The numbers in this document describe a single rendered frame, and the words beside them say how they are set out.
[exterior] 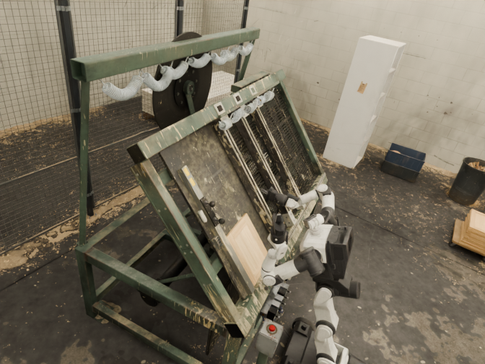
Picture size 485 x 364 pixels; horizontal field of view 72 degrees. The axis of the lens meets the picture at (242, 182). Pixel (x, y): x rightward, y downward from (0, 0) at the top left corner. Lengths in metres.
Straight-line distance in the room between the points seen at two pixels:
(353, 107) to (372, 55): 0.84
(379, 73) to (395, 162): 1.60
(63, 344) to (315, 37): 6.51
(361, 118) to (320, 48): 2.14
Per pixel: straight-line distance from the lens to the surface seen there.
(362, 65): 5.73
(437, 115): 7.11
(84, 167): 2.24
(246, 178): 2.47
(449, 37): 6.92
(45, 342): 3.32
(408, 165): 6.34
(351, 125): 5.94
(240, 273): 2.25
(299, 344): 3.07
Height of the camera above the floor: 2.70
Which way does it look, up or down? 33 degrees down
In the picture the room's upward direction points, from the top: 10 degrees clockwise
